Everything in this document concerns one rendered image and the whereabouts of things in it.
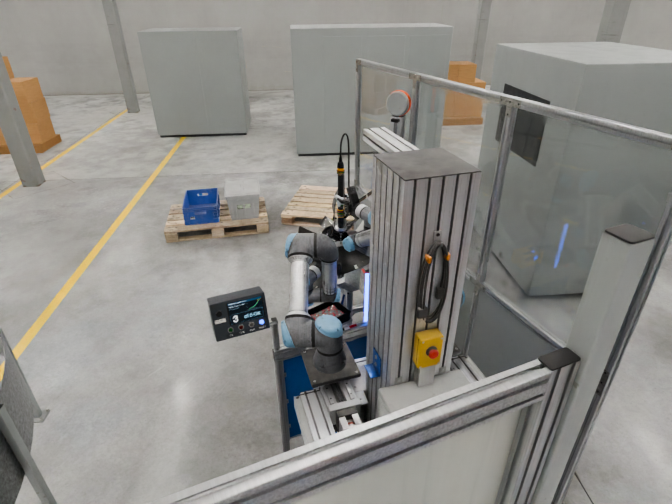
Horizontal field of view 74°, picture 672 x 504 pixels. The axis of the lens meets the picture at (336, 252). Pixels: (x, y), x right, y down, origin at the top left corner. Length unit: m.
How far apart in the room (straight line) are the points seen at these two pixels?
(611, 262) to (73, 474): 3.13
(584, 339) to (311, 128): 7.44
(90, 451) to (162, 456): 0.47
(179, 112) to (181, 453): 7.61
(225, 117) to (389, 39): 3.68
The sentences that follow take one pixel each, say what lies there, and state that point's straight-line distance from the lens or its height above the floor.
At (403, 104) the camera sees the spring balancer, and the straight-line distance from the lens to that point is 2.98.
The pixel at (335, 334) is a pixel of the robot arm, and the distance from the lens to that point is 1.91.
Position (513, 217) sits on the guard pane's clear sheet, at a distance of 2.48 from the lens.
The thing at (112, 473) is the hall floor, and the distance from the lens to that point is 3.27.
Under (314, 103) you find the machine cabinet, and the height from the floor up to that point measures 0.92.
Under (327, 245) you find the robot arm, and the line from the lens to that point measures 2.07.
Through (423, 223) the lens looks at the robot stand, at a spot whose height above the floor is 1.88.
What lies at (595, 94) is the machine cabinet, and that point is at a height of 1.84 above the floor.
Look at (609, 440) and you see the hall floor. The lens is 3.55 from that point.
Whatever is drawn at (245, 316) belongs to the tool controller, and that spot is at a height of 1.16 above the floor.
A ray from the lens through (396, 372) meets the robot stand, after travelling 1.69.
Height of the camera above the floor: 2.47
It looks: 30 degrees down
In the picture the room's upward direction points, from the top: 1 degrees counter-clockwise
